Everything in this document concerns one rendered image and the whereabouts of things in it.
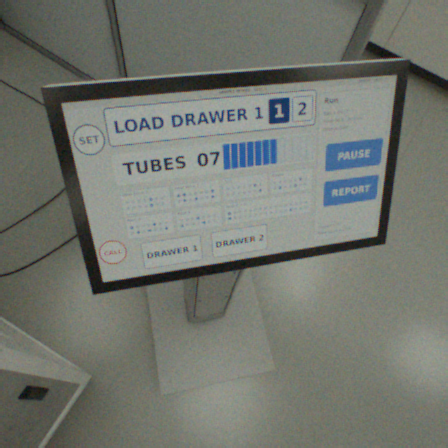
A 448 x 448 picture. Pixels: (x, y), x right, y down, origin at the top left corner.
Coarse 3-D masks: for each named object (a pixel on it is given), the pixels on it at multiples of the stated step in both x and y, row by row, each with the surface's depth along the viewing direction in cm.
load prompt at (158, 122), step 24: (240, 96) 50; (264, 96) 51; (288, 96) 52; (312, 96) 52; (120, 120) 48; (144, 120) 49; (168, 120) 49; (192, 120) 50; (216, 120) 51; (240, 120) 52; (264, 120) 52; (288, 120) 53; (312, 120) 54; (120, 144) 49
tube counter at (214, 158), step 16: (208, 144) 52; (224, 144) 52; (240, 144) 53; (256, 144) 54; (272, 144) 54; (288, 144) 55; (304, 144) 55; (208, 160) 53; (224, 160) 53; (240, 160) 54; (256, 160) 55; (272, 160) 55; (288, 160) 56; (304, 160) 56
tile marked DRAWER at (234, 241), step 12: (240, 228) 59; (252, 228) 59; (264, 228) 59; (216, 240) 58; (228, 240) 59; (240, 240) 59; (252, 240) 60; (264, 240) 60; (216, 252) 59; (228, 252) 60; (240, 252) 60
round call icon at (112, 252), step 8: (112, 240) 55; (120, 240) 55; (104, 248) 55; (112, 248) 55; (120, 248) 55; (104, 256) 55; (112, 256) 56; (120, 256) 56; (128, 256) 56; (104, 264) 56; (112, 264) 56
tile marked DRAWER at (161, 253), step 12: (168, 240) 57; (180, 240) 57; (192, 240) 57; (144, 252) 56; (156, 252) 57; (168, 252) 57; (180, 252) 58; (192, 252) 58; (144, 264) 57; (156, 264) 58; (168, 264) 58
